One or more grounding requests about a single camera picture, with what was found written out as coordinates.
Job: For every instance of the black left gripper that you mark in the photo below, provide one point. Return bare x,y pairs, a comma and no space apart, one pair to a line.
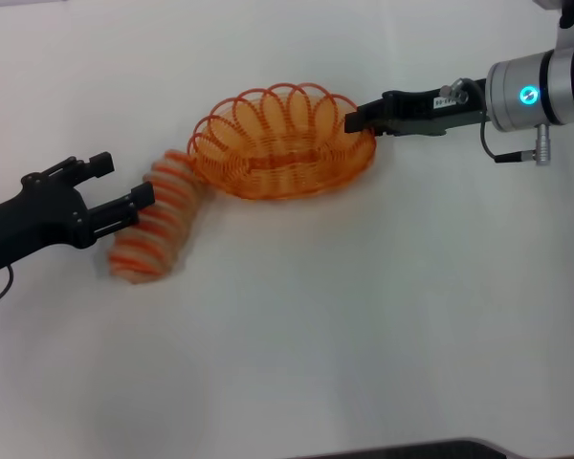
33,220

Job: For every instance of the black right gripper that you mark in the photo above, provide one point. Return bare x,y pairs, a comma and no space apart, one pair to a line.
421,112

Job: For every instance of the orange striped sliced roll toy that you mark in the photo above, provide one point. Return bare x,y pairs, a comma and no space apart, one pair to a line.
162,229

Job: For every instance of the orange woven plastic basket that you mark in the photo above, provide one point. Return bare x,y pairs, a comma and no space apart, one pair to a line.
287,172

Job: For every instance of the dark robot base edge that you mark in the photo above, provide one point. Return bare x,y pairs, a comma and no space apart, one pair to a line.
411,449

